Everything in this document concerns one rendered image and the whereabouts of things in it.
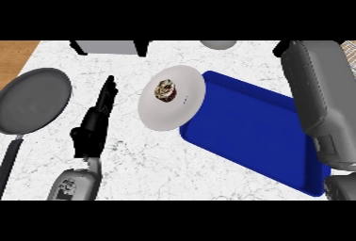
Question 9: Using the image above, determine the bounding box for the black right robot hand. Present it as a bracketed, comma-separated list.
[271, 40, 293, 59]

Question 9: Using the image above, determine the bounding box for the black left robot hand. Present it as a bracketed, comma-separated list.
[67, 74, 119, 160]

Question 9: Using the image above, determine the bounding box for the wicker basket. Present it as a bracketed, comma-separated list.
[339, 40, 356, 65]

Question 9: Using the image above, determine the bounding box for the blue tray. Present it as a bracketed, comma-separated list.
[177, 70, 333, 199]

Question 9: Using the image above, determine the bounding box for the grey round object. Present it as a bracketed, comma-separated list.
[199, 40, 237, 51]

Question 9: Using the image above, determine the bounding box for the white round plate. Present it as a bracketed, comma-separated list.
[135, 64, 206, 133]

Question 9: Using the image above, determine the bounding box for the brown cupcake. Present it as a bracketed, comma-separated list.
[153, 78, 180, 104]

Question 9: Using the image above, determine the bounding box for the grey box with black legs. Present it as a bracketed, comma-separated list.
[67, 40, 153, 58]

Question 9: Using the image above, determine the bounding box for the grey frying pan black handle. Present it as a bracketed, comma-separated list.
[0, 67, 73, 200]

